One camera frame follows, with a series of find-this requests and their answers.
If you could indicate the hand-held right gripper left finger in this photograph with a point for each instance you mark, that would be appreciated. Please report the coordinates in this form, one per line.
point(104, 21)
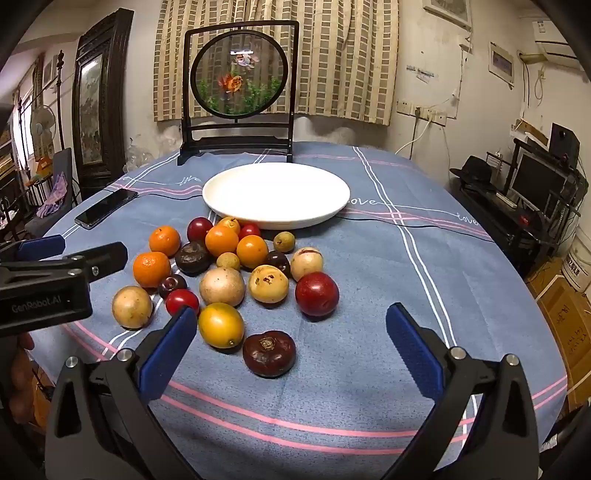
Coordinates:
point(168, 350)

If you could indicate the black desk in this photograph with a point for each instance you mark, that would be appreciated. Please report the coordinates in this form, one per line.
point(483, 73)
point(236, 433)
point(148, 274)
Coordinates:
point(498, 217)

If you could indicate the small green longan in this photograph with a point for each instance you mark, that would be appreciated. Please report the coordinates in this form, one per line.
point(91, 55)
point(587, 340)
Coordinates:
point(284, 241)
point(228, 261)

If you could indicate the purple cloth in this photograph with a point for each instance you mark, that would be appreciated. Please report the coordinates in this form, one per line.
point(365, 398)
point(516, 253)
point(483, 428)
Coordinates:
point(55, 194)

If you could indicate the white wall socket strip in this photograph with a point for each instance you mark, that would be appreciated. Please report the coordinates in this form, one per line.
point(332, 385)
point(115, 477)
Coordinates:
point(422, 113)

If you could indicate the round goldfish screen black stand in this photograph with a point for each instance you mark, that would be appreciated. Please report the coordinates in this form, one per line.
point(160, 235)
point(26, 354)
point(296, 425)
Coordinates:
point(240, 76)

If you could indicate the white standing fan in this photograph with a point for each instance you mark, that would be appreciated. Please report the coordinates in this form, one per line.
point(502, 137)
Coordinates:
point(44, 124)

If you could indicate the pale yellow spotted pear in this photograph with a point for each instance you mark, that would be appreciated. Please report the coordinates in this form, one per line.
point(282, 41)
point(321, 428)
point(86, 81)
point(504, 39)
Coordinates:
point(268, 283)

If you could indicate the white plate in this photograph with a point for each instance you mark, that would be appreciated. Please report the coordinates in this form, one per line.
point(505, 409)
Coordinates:
point(277, 194)

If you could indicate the clear plastic bags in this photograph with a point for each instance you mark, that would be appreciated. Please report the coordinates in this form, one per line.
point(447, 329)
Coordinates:
point(138, 154)

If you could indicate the large red plum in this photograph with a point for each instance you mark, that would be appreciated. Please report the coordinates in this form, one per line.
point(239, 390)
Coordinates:
point(317, 293)

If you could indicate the beige checked curtain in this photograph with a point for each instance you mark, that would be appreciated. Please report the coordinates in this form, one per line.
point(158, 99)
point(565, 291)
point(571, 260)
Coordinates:
point(346, 60)

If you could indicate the framed wall notice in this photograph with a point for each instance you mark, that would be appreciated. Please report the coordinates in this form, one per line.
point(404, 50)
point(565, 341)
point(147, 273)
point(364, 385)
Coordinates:
point(501, 64)

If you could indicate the white bucket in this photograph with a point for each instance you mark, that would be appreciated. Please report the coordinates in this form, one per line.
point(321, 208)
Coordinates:
point(579, 258)

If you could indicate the yellow-brown potato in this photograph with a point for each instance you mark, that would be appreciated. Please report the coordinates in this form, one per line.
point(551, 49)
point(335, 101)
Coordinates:
point(221, 286)

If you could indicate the framed wall picture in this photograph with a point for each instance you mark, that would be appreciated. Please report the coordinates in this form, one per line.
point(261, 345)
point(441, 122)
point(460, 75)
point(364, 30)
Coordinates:
point(448, 11)

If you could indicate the black speaker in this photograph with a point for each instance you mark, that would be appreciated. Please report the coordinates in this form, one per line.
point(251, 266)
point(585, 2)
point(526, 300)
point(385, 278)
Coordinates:
point(563, 138)

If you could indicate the pale peach with red top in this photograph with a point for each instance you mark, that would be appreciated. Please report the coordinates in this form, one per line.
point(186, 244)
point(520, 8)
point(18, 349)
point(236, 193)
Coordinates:
point(306, 263)

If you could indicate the blue striped tablecloth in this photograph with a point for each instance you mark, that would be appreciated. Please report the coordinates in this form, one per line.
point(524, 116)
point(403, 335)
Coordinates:
point(369, 277)

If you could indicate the dark framed landscape panel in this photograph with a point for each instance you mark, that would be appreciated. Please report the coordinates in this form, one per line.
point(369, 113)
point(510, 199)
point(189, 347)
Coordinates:
point(92, 115)

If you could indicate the person's left hand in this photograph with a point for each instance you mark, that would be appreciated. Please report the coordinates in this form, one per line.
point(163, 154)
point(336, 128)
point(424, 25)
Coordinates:
point(25, 342)

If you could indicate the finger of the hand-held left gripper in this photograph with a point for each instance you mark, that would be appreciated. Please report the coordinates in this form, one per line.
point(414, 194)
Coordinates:
point(41, 247)
point(101, 258)

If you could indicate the computer monitor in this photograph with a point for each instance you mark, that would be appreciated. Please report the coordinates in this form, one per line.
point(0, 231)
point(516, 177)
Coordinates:
point(538, 182)

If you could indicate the yellow lemon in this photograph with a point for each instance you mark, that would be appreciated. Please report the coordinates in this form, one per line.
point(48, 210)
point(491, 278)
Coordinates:
point(220, 325)

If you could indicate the dark brown mangosteen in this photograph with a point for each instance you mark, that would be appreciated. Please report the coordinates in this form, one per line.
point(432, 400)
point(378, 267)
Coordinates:
point(269, 353)
point(192, 258)

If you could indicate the black smartphone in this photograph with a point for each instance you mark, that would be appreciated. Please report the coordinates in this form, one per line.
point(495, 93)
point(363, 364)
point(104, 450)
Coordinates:
point(106, 208)

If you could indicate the white air conditioner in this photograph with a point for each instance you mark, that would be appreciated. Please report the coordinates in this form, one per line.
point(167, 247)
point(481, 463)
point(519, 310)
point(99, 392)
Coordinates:
point(551, 34)

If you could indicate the orange mandarin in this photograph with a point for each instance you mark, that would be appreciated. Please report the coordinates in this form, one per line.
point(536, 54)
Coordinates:
point(221, 240)
point(252, 251)
point(151, 269)
point(164, 241)

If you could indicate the small red plum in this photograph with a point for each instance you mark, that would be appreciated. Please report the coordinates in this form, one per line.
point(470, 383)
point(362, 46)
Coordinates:
point(249, 230)

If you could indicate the small yellow-orange mandarin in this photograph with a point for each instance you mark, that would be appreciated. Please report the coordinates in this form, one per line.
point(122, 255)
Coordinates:
point(229, 225)

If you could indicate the dark chair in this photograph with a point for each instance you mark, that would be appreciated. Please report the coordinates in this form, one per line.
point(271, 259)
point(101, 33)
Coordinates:
point(62, 159)

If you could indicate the black hat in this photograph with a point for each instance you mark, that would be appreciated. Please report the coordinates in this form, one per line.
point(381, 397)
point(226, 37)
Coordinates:
point(471, 168)

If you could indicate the cardboard box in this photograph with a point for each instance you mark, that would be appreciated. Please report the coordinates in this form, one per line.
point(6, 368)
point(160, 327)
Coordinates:
point(563, 323)

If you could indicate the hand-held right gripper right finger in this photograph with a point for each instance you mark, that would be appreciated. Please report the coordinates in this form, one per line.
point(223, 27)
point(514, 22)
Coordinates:
point(413, 350)

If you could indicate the tan kiwi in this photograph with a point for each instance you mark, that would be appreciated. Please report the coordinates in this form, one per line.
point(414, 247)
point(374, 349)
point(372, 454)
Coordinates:
point(132, 307)

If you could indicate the white wall label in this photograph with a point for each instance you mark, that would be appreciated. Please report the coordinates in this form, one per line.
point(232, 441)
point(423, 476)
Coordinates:
point(421, 74)

